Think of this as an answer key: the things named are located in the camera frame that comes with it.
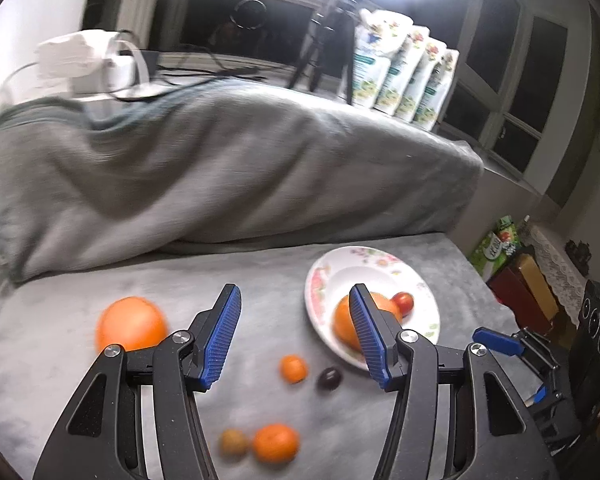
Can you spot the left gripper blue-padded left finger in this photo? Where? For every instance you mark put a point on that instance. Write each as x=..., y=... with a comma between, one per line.
x=99, y=433

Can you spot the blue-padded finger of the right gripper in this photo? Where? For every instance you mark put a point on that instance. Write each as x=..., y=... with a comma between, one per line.
x=497, y=342

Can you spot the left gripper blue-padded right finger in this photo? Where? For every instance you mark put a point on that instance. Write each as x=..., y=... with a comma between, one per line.
x=491, y=433

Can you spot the red tomato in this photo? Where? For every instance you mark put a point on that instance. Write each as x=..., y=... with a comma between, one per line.
x=404, y=302

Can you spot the medium mandarin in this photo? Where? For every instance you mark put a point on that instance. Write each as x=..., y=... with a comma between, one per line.
x=275, y=444

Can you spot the black speaker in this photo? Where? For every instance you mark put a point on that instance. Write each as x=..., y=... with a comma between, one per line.
x=597, y=329

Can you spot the green juice carton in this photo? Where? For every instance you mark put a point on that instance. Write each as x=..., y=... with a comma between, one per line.
x=496, y=248

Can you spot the large orange on couch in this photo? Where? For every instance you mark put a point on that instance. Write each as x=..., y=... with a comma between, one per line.
x=133, y=322

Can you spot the brown longan fruit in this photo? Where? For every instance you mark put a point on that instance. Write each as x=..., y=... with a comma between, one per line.
x=233, y=443

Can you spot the floral white plate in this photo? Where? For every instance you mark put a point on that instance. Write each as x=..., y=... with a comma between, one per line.
x=332, y=276

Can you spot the orange on plate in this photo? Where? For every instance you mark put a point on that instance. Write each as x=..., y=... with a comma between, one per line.
x=342, y=323

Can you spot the small dark plum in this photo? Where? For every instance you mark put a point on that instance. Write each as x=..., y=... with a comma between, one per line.
x=329, y=379

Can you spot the small mandarin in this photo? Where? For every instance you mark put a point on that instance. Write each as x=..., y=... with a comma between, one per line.
x=293, y=369

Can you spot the grey blanket covered cushion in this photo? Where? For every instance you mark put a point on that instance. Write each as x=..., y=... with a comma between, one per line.
x=225, y=166

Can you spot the white floral bags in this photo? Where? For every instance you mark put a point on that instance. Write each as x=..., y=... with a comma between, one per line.
x=399, y=69

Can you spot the black tripod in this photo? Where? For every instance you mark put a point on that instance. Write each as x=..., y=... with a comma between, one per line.
x=339, y=22

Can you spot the white power adapter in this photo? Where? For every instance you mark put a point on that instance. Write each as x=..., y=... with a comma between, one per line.
x=93, y=61

